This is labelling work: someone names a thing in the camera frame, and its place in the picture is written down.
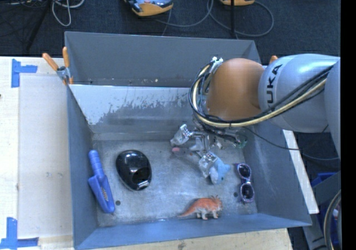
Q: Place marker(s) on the grey metal bin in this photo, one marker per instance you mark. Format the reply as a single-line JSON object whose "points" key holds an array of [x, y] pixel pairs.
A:
{"points": [[172, 187]]}

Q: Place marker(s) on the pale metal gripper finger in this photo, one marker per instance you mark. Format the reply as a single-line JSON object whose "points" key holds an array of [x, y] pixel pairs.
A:
{"points": [[181, 134], [207, 162]]}

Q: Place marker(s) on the small pink object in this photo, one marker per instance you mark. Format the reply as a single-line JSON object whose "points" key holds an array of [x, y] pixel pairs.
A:
{"points": [[179, 151]]}

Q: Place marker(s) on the orange toy dinosaur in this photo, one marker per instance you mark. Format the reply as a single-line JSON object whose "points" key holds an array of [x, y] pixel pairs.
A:
{"points": [[204, 206]]}

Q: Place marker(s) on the black glossy rounded object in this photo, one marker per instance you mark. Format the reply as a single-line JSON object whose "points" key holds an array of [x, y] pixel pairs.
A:
{"points": [[130, 164]]}

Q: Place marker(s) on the light blue plush toy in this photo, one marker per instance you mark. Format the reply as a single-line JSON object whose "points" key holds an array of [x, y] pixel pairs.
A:
{"points": [[220, 172]]}

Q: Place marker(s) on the purple sunglasses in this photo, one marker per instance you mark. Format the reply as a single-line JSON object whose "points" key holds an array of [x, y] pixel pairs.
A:
{"points": [[246, 190]]}

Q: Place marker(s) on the blue toy trowel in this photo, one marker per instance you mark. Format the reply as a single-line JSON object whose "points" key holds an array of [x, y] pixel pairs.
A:
{"points": [[100, 185]]}

